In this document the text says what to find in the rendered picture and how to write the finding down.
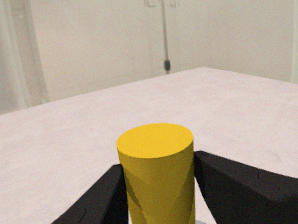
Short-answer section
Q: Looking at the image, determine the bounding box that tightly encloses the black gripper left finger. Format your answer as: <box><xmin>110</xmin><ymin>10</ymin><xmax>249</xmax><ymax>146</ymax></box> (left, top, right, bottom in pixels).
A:
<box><xmin>52</xmin><ymin>164</ymin><xmax>129</xmax><ymax>224</ymax></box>

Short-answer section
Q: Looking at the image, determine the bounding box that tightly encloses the yellow cylinder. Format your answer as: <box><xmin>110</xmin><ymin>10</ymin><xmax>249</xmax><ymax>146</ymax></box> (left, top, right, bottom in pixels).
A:
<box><xmin>116</xmin><ymin>123</ymin><xmax>196</xmax><ymax>224</ymax></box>

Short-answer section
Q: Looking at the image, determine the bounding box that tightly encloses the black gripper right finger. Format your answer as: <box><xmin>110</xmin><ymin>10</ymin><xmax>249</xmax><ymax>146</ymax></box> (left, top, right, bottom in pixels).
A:
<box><xmin>193</xmin><ymin>151</ymin><xmax>298</xmax><ymax>224</ymax></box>

